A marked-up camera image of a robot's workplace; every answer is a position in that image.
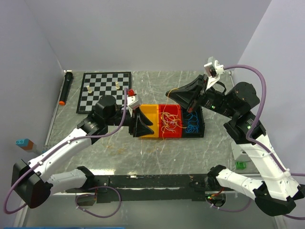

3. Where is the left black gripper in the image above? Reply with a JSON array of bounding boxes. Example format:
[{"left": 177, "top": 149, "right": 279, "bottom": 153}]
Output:
[{"left": 105, "top": 106, "right": 154, "bottom": 136}]

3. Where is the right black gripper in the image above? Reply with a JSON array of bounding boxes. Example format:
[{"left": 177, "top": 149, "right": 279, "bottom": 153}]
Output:
[{"left": 165, "top": 73, "right": 238, "bottom": 118}]

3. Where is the white cable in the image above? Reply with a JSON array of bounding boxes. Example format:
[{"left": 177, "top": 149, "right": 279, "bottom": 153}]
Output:
[{"left": 161, "top": 116, "right": 179, "bottom": 134}]

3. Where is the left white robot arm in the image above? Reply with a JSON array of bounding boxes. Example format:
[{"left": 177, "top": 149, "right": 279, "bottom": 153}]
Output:
[{"left": 11, "top": 94, "right": 153, "bottom": 208}]

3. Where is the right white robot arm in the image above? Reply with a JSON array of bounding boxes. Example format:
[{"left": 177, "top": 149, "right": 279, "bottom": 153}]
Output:
[{"left": 165, "top": 74, "right": 305, "bottom": 216}]

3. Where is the yellow plastic bin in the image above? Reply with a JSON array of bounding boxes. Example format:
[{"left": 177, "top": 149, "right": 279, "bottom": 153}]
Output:
[{"left": 140, "top": 104, "right": 159, "bottom": 138}]

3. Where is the red plastic bin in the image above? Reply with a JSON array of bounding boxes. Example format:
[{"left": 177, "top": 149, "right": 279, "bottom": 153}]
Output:
[{"left": 159, "top": 104, "right": 184, "bottom": 138}]

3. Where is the black plastic bin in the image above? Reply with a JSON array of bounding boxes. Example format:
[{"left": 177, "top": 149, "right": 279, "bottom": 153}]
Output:
[{"left": 181, "top": 107, "right": 205, "bottom": 138}]

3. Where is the cream chess piece right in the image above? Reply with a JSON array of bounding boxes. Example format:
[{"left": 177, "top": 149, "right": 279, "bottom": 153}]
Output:
[{"left": 115, "top": 82, "right": 120, "bottom": 90}]

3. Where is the cream chess piece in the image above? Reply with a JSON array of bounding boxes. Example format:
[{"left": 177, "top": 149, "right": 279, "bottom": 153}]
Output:
[
  {"left": 115, "top": 82, "right": 120, "bottom": 90},
  {"left": 86, "top": 85, "right": 92, "bottom": 94}
]

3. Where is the black white chessboard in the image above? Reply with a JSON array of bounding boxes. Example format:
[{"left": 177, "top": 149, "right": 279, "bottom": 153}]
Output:
[{"left": 76, "top": 72, "right": 132, "bottom": 114}]

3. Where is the cream chess piece left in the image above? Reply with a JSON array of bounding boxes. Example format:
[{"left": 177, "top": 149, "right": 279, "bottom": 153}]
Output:
[{"left": 86, "top": 85, "right": 92, "bottom": 94}]

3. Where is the white scanner device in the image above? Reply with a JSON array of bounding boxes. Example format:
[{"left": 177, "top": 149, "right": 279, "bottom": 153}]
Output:
[{"left": 231, "top": 141, "right": 250, "bottom": 162}]

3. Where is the green toy brick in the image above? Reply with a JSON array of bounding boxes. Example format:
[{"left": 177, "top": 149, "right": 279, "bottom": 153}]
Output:
[{"left": 235, "top": 161, "right": 246, "bottom": 170}]

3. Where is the black marker orange cap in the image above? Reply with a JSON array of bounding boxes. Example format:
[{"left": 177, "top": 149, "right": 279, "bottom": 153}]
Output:
[{"left": 59, "top": 72, "right": 73, "bottom": 106}]

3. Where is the blue brown toy block stick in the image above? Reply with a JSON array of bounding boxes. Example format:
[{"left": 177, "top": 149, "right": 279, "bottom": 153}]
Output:
[{"left": 16, "top": 138, "right": 41, "bottom": 155}]

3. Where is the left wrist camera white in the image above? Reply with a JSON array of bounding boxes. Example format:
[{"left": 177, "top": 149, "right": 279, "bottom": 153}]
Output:
[{"left": 127, "top": 94, "right": 142, "bottom": 110}]

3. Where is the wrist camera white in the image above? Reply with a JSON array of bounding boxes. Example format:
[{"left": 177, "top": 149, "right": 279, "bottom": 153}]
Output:
[
  {"left": 127, "top": 94, "right": 142, "bottom": 110},
  {"left": 204, "top": 57, "right": 225, "bottom": 90}
]

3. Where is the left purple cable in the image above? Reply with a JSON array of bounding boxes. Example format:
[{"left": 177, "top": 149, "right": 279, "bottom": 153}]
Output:
[{"left": 3, "top": 87, "right": 129, "bottom": 217}]

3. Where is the purple cable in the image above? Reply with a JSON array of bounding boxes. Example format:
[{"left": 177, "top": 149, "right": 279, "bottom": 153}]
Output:
[
  {"left": 211, "top": 64, "right": 305, "bottom": 220},
  {"left": 3, "top": 87, "right": 129, "bottom": 217}
]

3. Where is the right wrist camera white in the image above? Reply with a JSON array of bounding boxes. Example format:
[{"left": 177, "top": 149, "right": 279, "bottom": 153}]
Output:
[{"left": 204, "top": 57, "right": 225, "bottom": 90}]

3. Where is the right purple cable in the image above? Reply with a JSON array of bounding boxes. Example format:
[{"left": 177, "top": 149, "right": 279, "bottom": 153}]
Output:
[{"left": 211, "top": 64, "right": 305, "bottom": 220}]

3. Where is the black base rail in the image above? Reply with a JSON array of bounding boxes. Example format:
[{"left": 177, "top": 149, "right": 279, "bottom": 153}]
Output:
[{"left": 66, "top": 174, "right": 221, "bottom": 203}]

